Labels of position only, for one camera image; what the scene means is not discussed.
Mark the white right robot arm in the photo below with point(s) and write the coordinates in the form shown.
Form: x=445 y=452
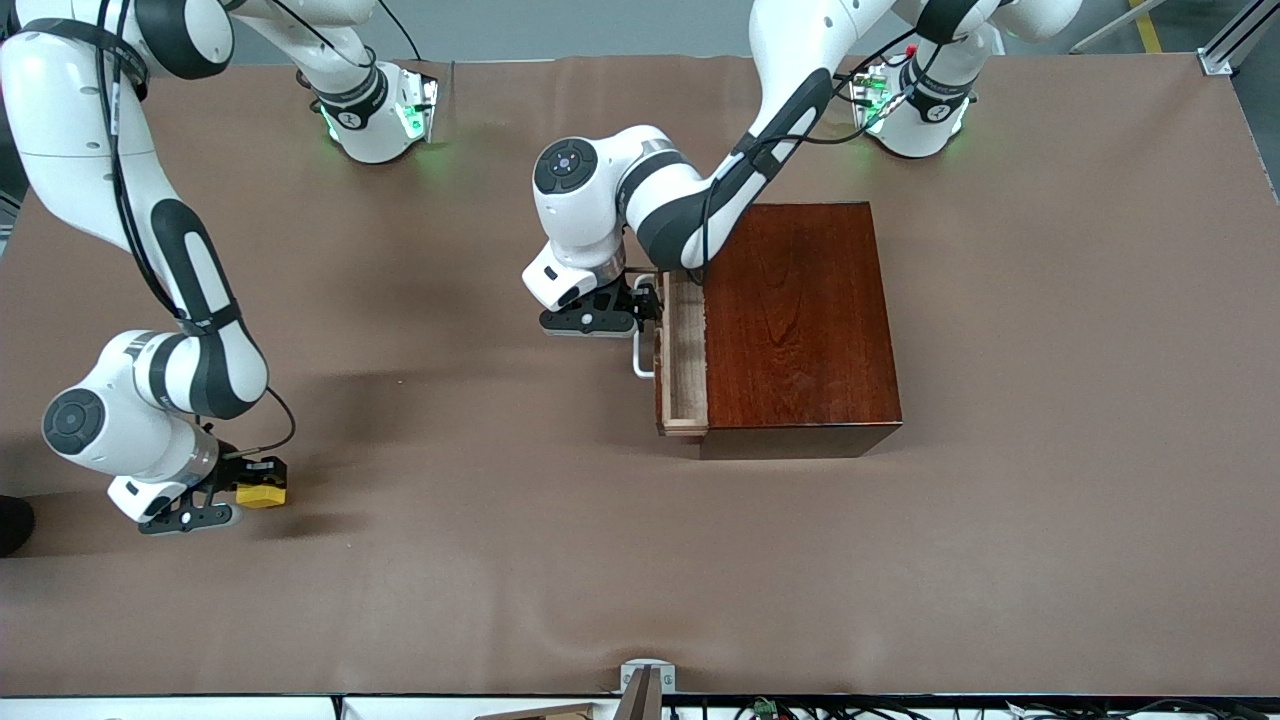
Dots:
x=60 y=120

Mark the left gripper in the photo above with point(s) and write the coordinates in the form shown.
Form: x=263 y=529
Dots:
x=628 y=294

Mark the large table cover cloth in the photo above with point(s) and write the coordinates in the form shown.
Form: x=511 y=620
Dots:
x=1000 y=550

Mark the grey upright post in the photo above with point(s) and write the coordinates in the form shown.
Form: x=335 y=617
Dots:
x=640 y=700

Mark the single aluminium profile bar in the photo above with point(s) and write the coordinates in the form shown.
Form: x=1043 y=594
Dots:
x=1225 y=50

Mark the small green connector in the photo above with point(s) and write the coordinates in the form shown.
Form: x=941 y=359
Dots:
x=766 y=708

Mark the light wooden board piece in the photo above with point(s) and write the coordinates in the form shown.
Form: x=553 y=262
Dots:
x=550 y=713

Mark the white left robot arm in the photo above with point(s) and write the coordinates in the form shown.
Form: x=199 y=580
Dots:
x=660 y=190

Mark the yellow block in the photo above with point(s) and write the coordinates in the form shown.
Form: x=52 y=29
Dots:
x=262 y=496

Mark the black round object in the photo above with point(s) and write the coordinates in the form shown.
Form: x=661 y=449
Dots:
x=12 y=525

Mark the dark wooden drawer box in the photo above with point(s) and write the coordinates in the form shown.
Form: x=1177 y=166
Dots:
x=800 y=340

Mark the grey metal table bracket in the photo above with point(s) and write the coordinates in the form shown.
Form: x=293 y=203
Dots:
x=668 y=680

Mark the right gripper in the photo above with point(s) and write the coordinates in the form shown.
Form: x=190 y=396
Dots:
x=232 y=470

